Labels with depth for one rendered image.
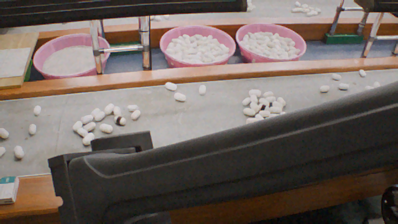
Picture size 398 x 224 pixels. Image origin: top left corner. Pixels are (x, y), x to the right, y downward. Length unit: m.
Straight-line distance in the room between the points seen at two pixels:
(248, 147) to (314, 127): 0.04
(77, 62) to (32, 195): 0.56
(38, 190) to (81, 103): 0.32
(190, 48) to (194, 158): 1.02
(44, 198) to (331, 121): 0.67
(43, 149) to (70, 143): 0.07
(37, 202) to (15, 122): 0.31
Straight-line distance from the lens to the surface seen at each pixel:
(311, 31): 1.52
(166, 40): 1.25
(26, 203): 0.79
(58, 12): 0.78
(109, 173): 0.26
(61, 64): 1.21
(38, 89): 1.07
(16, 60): 1.21
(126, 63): 1.26
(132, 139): 0.37
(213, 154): 0.22
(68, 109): 1.00
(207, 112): 0.95
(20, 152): 0.90
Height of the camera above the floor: 1.38
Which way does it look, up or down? 42 degrees down
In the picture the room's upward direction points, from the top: 4 degrees clockwise
